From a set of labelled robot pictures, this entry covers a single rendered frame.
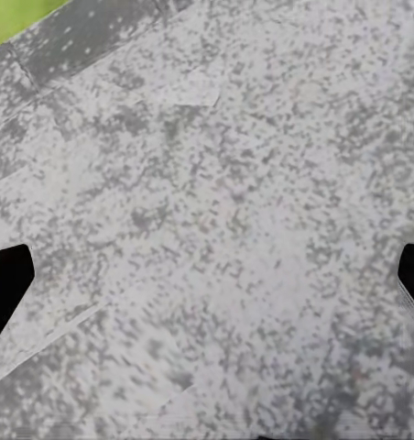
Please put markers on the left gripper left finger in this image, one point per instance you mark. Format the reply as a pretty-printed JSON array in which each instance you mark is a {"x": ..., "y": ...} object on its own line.
[{"x": 16, "y": 274}]

